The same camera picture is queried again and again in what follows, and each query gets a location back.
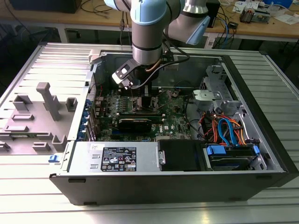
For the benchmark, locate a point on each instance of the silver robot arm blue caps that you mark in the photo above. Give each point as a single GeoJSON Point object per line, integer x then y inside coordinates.
{"type": "Point", "coordinates": [147, 35]}

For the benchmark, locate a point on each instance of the black RAM slot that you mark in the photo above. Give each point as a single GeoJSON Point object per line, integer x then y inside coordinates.
{"type": "Point", "coordinates": [126, 94]}
{"type": "Point", "coordinates": [156, 119]}
{"type": "Point", "coordinates": [156, 88]}
{"type": "Point", "coordinates": [140, 114]}

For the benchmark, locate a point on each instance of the CPU socket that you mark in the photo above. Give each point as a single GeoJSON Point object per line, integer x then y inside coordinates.
{"type": "Point", "coordinates": [137, 102]}

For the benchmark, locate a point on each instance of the blue expansion slot clip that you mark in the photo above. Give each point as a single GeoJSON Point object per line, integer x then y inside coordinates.
{"type": "Point", "coordinates": [87, 104]}
{"type": "Point", "coordinates": [81, 135]}
{"type": "Point", "coordinates": [86, 116]}
{"type": "Point", "coordinates": [83, 126]}

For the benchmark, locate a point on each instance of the black drive bay cover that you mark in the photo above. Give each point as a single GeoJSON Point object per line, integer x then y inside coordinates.
{"type": "Point", "coordinates": [180, 155]}

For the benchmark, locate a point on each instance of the black graphics card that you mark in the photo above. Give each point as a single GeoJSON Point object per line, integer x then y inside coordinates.
{"type": "Point", "coordinates": [134, 126]}

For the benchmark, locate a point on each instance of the green motherboard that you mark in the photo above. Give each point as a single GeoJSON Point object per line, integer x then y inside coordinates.
{"type": "Point", "coordinates": [172, 121]}

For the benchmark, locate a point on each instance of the silver disk bay cage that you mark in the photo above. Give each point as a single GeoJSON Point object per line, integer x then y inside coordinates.
{"type": "Point", "coordinates": [215, 70]}

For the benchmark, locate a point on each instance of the tall black box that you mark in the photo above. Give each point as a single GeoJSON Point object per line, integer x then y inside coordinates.
{"type": "Point", "coordinates": [213, 14]}

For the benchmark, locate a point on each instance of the black printed label sticker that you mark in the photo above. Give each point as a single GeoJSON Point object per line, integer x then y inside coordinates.
{"type": "Point", "coordinates": [119, 158]}

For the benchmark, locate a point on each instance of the wooden desk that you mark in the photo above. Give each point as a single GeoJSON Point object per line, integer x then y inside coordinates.
{"type": "Point", "coordinates": [70, 18]}

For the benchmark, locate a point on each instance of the small black device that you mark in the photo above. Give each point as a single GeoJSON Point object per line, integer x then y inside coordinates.
{"type": "Point", "coordinates": [233, 25]}

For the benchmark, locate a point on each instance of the hard disk in blue carrier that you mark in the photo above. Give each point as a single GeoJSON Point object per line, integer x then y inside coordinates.
{"type": "Point", "coordinates": [216, 149]}

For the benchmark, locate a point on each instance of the silver power supply box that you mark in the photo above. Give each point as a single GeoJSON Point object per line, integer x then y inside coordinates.
{"type": "Point", "coordinates": [81, 156]}

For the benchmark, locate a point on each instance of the metal heat sink cooler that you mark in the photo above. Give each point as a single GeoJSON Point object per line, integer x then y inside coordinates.
{"type": "Point", "coordinates": [247, 15]}

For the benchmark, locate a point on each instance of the black PC case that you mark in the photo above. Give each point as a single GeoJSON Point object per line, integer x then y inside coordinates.
{"type": "Point", "coordinates": [140, 189]}

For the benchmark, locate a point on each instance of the black monitor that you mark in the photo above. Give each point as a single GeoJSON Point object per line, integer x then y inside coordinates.
{"type": "Point", "coordinates": [46, 5]}

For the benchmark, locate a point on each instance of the small blue plastic clip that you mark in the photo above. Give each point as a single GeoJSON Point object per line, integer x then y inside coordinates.
{"type": "Point", "coordinates": [53, 159]}

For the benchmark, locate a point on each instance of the grey parts rack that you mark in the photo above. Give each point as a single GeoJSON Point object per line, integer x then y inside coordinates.
{"type": "Point", "coordinates": [35, 140]}

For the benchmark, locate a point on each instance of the grey circuit board unit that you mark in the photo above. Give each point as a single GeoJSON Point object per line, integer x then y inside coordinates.
{"type": "Point", "coordinates": [262, 14]}

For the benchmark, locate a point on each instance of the white paper sheets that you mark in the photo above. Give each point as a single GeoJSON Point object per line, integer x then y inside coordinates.
{"type": "Point", "coordinates": [287, 18]}

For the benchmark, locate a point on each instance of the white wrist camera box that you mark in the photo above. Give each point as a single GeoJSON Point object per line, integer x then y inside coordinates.
{"type": "Point", "coordinates": [116, 78]}

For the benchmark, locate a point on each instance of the silver metal bracket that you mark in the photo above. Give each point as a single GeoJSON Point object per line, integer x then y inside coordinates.
{"type": "Point", "coordinates": [205, 95]}

